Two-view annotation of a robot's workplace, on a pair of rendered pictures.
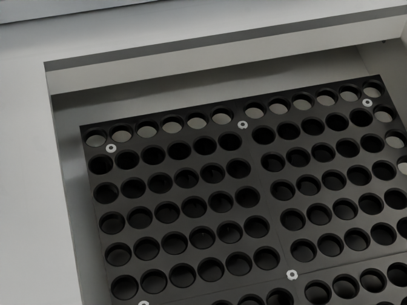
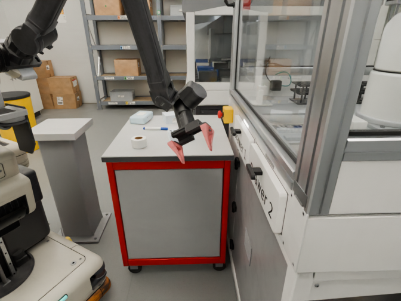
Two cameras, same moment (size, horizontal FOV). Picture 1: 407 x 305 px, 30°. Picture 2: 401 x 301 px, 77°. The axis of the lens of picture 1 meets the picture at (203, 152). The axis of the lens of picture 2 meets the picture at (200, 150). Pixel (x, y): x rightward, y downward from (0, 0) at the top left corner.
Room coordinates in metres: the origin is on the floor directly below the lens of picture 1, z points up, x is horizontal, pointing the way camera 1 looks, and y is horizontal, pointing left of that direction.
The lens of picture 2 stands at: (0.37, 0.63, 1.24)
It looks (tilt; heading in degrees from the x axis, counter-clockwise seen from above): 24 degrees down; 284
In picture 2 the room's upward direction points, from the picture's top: straight up
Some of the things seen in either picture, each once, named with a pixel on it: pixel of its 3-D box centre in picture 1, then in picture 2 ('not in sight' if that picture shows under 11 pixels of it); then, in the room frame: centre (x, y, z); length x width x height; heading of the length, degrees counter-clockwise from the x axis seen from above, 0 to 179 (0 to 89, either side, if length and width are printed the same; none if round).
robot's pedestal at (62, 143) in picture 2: not in sight; (73, 181); (1.52, -0.54, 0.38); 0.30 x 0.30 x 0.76; 16
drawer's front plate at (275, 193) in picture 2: not in sight; (263, 181); (0.35, 0.01, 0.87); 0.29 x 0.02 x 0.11; 106
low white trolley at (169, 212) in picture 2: not in sight; (175, 190); (0.84, -0.60, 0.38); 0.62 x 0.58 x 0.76; 106
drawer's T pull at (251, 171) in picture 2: not in sight; (255, 171); (0.38, 0.02, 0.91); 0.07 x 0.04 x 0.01; 106
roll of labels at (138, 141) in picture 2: not in sight; (139, 141); (0.93, -0.37, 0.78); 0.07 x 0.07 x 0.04
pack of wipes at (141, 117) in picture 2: not in sight; (141, 117); (1.09, -0.74, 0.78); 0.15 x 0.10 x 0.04; 93
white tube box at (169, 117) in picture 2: not in sight; (174, 117); (0.89, -0.78, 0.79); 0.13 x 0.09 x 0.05; 36
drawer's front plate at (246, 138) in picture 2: not in sight; (242, 138); (0.44, -0.29, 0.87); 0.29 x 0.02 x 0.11; 106
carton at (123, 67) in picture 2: not in sight; (127, 67); (2.82, -3.71, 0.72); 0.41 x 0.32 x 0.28; 16
